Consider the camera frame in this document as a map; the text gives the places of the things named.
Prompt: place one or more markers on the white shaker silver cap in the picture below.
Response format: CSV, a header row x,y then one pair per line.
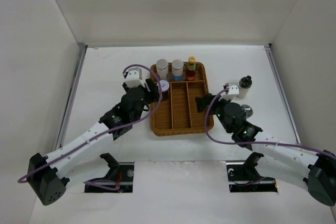
x,y
248,110

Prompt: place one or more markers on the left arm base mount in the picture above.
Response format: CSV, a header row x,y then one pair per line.
x,y
118,179

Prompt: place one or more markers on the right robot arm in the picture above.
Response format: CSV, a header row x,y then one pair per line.
x,y
308,168

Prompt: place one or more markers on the red sauce bottle yellow cap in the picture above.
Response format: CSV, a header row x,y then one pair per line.
x,y
191,68

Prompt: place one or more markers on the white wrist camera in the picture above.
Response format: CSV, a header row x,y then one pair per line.
x,y
133,78
231,91

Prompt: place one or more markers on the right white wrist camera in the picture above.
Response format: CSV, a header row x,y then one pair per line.
x,y
231,91

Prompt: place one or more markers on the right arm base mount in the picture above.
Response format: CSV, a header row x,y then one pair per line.
x,y
244,178

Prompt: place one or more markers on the white bottle black cap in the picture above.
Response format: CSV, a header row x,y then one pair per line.
x,y
244,85

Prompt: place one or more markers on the red label jar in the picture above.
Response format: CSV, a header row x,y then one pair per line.
x,y
164,88

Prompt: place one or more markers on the purple label spice jar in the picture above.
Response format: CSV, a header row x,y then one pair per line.
x,y
162,69

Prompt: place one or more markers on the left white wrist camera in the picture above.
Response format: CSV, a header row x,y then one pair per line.
x,y
133,78

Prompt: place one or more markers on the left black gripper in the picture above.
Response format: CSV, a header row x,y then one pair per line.
x,y
153,89

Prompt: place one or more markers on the brown wicker divided tray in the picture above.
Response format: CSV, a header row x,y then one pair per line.
x,y
177,114

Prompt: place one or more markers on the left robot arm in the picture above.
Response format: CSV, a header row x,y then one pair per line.
x,y
84,160

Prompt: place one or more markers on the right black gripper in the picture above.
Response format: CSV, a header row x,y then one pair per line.
x,y
202,102

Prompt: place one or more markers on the blue label spice jar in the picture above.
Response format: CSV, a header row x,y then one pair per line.
x,y
177,70

